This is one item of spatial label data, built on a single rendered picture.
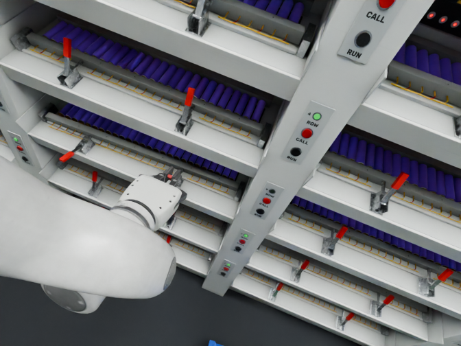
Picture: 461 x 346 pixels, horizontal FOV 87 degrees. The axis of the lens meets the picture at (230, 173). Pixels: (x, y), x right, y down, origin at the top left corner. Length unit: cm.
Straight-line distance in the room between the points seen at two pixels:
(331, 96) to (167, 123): 32
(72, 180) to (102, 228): 67
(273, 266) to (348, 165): 43
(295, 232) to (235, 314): 53
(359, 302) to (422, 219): 41
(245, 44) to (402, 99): 26
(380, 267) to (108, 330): 88
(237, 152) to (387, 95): 28
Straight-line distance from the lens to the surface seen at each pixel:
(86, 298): 38
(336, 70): 40
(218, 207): 65
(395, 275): 81
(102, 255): 29
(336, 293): 92
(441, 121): 49
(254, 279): 100
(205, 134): 52
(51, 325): 111
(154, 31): 46
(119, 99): 60
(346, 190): 56
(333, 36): 39
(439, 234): 66
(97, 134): 76
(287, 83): 41
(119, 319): 107
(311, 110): 42
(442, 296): 89
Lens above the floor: 104
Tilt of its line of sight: 44 degrees down
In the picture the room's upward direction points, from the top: 20 degrees clockwise
